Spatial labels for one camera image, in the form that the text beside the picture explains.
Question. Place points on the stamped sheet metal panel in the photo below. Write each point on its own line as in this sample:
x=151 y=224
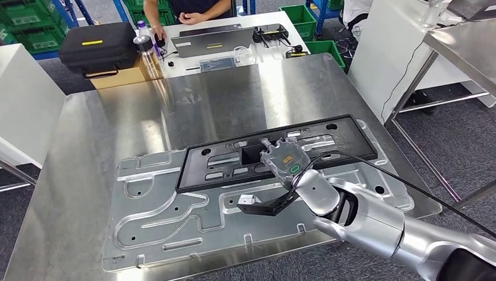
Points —
x=155 y=232

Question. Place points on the small black webcam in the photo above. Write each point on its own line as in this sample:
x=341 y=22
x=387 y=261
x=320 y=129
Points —
x=297 y=49

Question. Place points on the black plastic frame part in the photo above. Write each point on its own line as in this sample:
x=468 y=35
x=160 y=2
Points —
x=193 y=174

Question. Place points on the green plastic crate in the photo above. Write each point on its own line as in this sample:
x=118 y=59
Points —
x=335 y=4
x=325 y=48
x=38 y=38
x=294 y=15
x=168 y=17
x=23 y=13

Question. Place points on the white desk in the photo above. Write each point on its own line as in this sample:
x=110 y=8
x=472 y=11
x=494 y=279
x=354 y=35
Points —
x=267 y=54

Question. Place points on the person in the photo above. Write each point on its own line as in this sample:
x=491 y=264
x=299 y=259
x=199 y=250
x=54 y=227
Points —
x=354 y=11
x=193 y=6

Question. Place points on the brown cardboard box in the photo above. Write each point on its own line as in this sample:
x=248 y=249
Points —
x=116 y=79

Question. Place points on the clear bottle black cap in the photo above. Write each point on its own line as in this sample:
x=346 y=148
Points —
x=143 y=43

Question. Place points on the black computer mouse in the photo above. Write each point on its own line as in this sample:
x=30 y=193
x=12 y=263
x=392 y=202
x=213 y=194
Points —
x=160 y=40

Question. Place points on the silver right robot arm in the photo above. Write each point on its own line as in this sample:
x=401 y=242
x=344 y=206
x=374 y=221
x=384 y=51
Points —
x=379 y=229

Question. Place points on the grey laptop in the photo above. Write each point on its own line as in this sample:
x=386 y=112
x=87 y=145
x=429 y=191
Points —
x=232 y=40

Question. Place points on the black carrying case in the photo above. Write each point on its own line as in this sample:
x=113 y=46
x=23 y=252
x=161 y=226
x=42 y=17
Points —
x=97 y=50

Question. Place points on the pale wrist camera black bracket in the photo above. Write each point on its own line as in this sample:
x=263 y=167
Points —
x=267 y=207

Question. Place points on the stainless steel workbench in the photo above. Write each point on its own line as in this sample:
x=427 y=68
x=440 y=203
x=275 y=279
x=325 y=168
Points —
x=97 y=135

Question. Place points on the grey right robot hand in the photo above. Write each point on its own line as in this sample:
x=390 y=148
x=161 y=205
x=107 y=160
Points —
x=286 y=161

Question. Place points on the black pen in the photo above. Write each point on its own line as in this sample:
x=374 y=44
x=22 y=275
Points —
x=193 y=68

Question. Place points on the white board panel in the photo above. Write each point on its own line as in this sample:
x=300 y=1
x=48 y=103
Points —
x=27 y=97

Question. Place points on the clear plastic cup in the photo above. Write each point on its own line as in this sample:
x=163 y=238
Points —
x=245 y=58

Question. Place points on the steel frame table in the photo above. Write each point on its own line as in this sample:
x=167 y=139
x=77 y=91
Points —
x=465 y=50

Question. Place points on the black device yellow label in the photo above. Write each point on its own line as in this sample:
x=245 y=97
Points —
x=296 y=54

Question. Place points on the white cabinet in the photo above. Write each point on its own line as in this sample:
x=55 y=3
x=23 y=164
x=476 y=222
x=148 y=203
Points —
x=387 y=58

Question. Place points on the black antenna device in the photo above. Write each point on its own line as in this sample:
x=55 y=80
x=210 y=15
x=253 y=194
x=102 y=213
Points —
x=271 y=33

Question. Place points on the clear plastic bag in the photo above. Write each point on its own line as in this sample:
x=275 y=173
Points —
x=217 y=64

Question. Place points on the purple label water bottle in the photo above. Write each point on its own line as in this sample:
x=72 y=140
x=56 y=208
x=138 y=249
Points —
x=142 y=26

